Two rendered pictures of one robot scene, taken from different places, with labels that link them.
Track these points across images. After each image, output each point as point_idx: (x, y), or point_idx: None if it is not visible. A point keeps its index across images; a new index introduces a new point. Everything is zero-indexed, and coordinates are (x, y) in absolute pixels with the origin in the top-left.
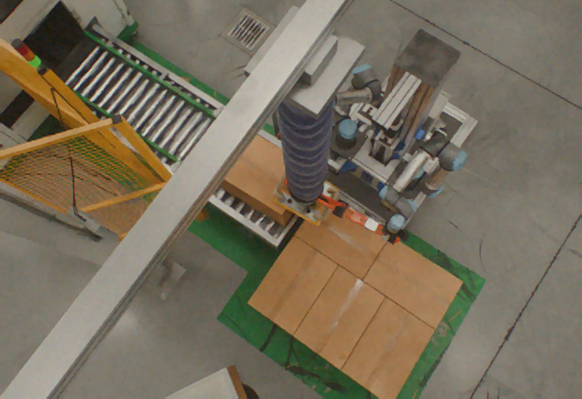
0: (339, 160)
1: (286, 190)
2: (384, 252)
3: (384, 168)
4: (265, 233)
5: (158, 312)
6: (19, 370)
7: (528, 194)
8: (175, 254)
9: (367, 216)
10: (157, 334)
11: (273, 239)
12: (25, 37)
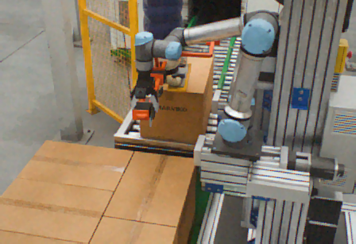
0: (223, 98)
1: (166, 84)
2: (150, 226)
3: None
4: (125, 127)
5: (36, 146)
6: None
7: None
8: (94, 140)
9: (203, 242)
10: (14, 151)
11: (121, 133)
12: (215, 13)
